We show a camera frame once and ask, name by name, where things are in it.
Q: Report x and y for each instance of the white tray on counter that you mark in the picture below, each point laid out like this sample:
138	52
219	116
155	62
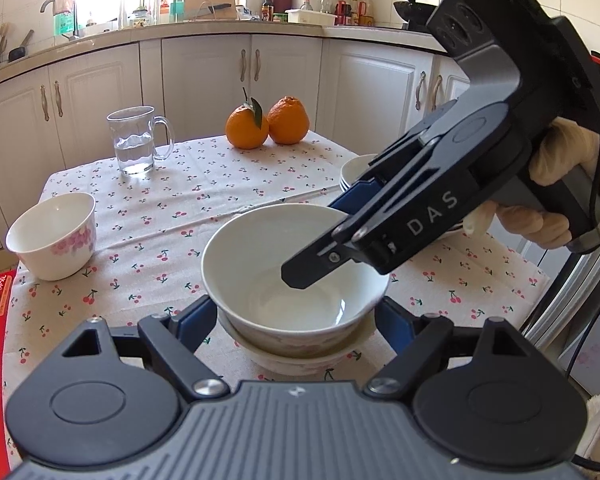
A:
301	16

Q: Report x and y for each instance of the kitchen faucet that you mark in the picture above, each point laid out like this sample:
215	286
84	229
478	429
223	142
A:
65	18

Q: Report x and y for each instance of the bumpy orange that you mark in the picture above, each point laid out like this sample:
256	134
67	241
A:
288	122

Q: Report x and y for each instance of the white floral bowl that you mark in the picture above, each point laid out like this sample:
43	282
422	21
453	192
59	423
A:
55	238
280	308

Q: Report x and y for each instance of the white base cabinets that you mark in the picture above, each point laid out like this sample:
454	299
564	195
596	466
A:
362	96

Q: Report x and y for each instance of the right gloved hand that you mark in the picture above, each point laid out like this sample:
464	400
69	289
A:
567	151

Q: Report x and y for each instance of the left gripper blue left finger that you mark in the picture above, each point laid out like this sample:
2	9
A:
172	340

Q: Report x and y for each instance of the large white plate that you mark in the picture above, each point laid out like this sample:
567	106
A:
346	184

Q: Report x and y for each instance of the black wok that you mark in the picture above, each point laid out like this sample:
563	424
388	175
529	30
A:
414	14

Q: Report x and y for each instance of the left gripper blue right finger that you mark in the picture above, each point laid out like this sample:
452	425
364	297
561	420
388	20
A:
419	343

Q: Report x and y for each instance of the glass water mug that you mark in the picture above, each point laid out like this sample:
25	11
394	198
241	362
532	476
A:
133	135

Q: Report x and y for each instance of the cherry print tablecloth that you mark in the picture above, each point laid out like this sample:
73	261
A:
151	233

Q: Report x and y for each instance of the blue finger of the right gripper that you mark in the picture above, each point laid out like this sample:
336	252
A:
356	197
320	258

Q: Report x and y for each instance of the white fruit plate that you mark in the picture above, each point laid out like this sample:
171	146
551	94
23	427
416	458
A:
355	167

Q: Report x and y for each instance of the orange with leaf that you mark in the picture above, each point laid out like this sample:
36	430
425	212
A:
247	126

